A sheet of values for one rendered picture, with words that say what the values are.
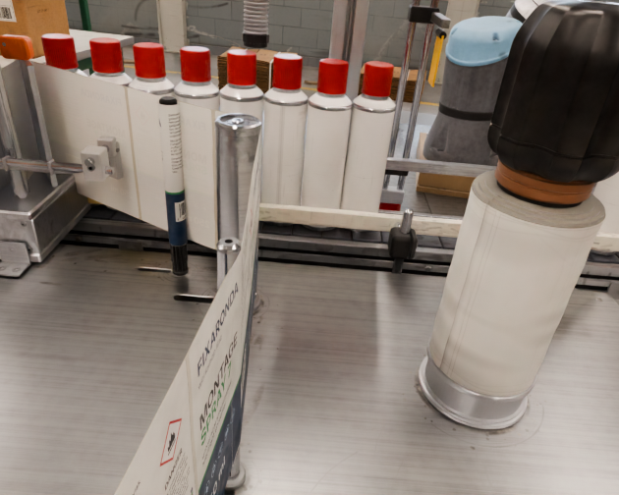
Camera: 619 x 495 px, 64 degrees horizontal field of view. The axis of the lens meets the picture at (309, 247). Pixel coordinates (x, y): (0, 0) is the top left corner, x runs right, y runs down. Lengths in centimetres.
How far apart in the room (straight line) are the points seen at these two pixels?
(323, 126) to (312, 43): 551
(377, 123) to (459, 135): 34
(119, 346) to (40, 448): 11
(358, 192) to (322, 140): 8
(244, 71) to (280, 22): 554
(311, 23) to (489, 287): 577
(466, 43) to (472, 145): 16
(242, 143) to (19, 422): 27
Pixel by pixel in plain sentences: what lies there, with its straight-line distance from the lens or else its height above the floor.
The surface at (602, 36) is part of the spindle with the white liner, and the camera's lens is 31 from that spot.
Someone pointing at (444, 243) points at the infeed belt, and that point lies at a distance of 66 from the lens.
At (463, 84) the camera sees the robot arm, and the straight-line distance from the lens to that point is 90.
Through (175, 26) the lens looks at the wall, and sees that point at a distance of 650.
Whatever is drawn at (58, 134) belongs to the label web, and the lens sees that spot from 65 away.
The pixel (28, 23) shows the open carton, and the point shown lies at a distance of 209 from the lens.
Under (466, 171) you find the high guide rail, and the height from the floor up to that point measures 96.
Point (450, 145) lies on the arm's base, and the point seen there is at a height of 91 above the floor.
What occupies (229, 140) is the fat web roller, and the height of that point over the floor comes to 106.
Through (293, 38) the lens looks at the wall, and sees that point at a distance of 612.
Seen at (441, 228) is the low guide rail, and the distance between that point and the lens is 64.
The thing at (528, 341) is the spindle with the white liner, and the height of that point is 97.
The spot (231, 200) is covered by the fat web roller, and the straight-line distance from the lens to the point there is 43.
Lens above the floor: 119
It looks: 31 degrees down
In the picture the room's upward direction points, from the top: 5 degrees clockwise
